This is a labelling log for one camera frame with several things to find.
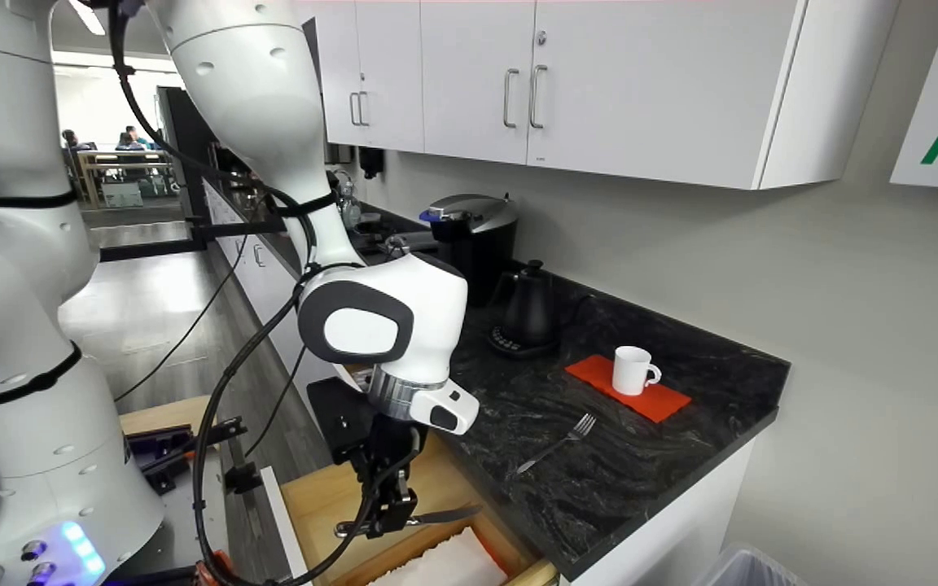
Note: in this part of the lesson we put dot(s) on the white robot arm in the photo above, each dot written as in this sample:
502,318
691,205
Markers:
251,80

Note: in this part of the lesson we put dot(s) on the white upper cabinets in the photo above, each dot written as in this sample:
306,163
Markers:
707,91

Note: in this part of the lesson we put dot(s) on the black coffee machine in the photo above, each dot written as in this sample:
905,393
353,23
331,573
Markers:
474,234

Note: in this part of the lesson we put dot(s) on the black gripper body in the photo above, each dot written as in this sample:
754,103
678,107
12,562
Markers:
383,468

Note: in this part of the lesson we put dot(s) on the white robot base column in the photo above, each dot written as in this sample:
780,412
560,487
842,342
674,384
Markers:
74,502

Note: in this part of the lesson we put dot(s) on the silver fork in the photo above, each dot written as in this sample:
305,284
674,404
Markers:
576,434

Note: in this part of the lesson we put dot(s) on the white mug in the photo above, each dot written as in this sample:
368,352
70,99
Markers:
632,368

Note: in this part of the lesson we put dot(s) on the black electric kettle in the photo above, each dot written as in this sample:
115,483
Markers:
529,319

